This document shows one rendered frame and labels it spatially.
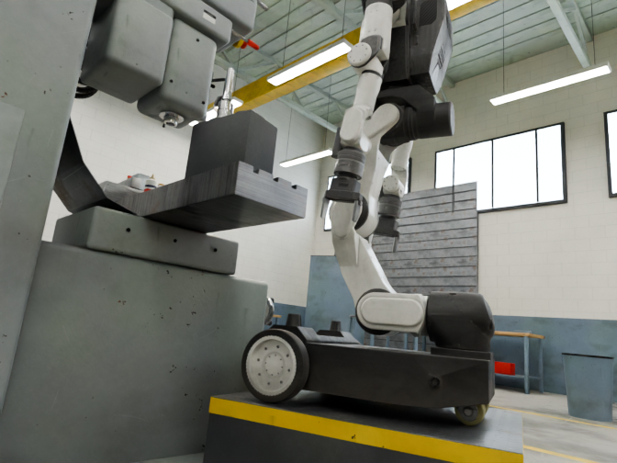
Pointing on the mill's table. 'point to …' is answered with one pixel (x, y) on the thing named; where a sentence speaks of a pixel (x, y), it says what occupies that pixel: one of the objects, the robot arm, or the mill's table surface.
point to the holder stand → (232, 142)
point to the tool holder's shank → (229, 84)
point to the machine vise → (121, 188)
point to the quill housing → (183, 77)
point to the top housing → (240, 12)
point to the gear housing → (203, 19)
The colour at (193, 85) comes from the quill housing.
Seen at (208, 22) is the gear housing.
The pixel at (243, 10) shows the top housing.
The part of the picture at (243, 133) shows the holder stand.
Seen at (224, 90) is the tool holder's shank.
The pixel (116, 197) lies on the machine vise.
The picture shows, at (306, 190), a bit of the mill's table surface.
